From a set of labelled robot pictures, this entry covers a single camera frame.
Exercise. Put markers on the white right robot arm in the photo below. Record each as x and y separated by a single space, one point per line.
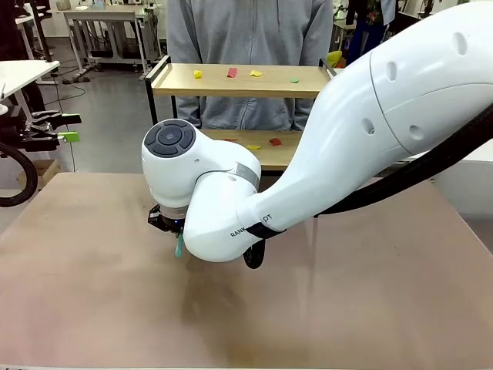
346 135

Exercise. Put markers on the two-tier wooden shelf rack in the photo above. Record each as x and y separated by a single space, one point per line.
154 104

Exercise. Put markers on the teal brush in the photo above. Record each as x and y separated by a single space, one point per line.
179 246

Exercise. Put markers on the person in blue trousers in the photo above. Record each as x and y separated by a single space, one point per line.
364 38

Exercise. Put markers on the person in grey hoodie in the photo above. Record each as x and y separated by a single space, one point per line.
246 38

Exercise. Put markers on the yellow-green bag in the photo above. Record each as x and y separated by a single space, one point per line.
335 59

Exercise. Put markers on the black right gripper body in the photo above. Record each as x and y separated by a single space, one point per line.
171 225

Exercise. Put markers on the grey workshop table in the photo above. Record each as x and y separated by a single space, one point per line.
100 15

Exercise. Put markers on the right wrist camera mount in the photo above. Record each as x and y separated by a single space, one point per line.
154 216

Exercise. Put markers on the black metal stand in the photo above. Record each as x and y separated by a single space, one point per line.
43 38

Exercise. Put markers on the long wooden shelf board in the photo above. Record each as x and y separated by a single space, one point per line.
231 91

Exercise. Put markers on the white desk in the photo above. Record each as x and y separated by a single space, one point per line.
23 73

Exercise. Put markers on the short wooden shelf board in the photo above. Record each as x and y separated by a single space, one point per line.
246 135

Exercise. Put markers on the yellow paper scrap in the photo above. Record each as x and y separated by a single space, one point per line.
256 73
253 146
198 74

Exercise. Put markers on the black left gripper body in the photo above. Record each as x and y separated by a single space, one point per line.
11 123

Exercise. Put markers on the black floor power strip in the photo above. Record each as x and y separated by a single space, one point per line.
79 79

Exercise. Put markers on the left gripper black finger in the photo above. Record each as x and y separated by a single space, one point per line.
71 119
69 137

